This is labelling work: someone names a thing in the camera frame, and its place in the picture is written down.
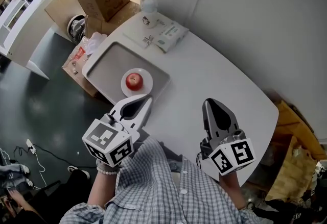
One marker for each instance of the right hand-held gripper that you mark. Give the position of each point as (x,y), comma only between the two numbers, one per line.
(237,156)

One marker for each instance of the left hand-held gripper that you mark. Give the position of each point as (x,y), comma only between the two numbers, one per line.
(110,141)

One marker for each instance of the red apple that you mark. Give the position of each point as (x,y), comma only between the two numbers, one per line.
(134,81)

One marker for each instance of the small white plate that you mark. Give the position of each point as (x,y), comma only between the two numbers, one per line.
(146,82)

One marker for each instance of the person's left forearm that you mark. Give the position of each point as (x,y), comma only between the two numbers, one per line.
(102,189)

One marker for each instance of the person's right forearm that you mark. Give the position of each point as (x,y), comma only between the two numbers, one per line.
(233,189)

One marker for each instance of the grey rectangular tray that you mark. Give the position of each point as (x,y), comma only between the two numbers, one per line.
(107,64)

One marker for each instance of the low cardboard box with bags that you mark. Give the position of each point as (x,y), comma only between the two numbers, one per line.
(84,85)

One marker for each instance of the dark grey chair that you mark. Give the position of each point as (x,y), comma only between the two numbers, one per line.
(176,159)

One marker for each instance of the silver mesh wrist band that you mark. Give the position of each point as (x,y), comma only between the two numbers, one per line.
(102,165)

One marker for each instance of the white notebook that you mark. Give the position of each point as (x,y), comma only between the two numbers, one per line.
(135,36)

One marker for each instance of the red printed plastic bag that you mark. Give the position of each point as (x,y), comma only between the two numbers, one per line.
(80,54)

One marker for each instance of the white plastic bag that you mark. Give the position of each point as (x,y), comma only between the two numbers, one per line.
(95,41)

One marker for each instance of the person in checked shirt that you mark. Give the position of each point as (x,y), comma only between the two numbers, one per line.
(153,192)

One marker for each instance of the white wet wipes packet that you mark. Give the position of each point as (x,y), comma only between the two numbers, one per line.
(171,34)

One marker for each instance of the wooden workbench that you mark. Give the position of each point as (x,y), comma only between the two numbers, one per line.
(293,167)

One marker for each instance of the small cardboard box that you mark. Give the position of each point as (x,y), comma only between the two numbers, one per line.
(97,26)

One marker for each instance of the white bottle with cartoon print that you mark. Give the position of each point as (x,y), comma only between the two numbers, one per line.
(149,19)

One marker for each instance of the white round bucket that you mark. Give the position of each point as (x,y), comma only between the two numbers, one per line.
(69,27)

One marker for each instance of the white power strip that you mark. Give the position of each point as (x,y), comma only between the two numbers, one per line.
(31,146)

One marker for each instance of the light brown panel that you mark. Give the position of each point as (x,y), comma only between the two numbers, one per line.
(61,11)

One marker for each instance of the white shelf unit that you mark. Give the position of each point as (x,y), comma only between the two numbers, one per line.
(15,47)

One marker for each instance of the silver left gripper camera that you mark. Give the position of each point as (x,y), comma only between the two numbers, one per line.
(108,118)

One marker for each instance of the silver gripper camera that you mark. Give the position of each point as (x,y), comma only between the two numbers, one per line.
(108,118)
(233,137)

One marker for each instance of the silver right gripper camera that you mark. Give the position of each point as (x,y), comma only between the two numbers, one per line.
(233,137)

